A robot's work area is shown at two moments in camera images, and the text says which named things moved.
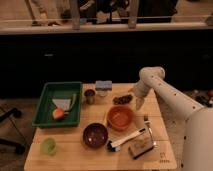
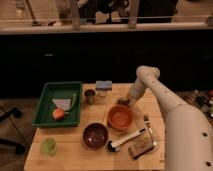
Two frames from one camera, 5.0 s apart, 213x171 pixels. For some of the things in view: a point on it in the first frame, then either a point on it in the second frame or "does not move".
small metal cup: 89,95 does not move
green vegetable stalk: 73,101 does not move
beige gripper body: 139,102 → 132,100
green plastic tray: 43,116 does not move
